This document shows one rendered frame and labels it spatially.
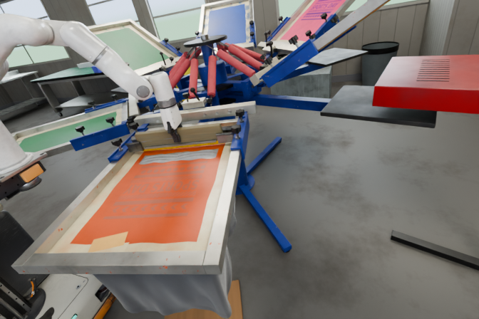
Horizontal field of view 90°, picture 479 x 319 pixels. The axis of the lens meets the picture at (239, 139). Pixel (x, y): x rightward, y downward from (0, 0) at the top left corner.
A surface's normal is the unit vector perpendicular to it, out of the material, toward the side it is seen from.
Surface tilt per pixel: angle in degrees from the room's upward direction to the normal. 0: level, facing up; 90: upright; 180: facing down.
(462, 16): 90
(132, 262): 0
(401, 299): 0
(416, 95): 90
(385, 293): 0
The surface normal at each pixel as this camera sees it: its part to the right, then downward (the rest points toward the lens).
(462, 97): -0.58, 0.49
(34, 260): -0.18, -0.86
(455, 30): -0.30, 0.51
